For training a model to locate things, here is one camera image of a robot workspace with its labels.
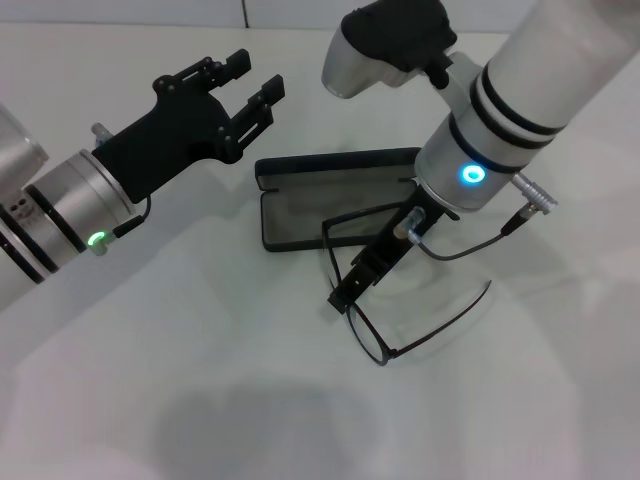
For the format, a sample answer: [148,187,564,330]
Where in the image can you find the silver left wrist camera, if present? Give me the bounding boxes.
[0,102,50,217]

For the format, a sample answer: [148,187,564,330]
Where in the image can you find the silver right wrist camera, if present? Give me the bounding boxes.
[320,0,482,101]

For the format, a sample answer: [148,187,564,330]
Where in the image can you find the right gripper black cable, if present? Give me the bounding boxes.
[393,171,560,263]

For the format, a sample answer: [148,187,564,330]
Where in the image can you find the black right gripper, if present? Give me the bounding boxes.
[326,186,461,317]

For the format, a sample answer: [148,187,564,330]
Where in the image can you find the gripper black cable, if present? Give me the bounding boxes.
[393,171,560,263]
[91,123,153,257]

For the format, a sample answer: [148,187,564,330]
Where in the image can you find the black glasses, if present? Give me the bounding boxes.
[321,196,494,368]

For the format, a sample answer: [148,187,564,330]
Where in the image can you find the black glasses case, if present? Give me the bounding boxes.
[253,146,424,254]

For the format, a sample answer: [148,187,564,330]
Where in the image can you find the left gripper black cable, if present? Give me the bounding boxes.
[91,123,153,257]

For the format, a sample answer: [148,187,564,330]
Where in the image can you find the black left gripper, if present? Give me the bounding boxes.
[91,47,288,205]

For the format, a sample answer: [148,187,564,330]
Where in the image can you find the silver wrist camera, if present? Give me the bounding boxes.
[0,102,50,217]
[320,0,482,101]

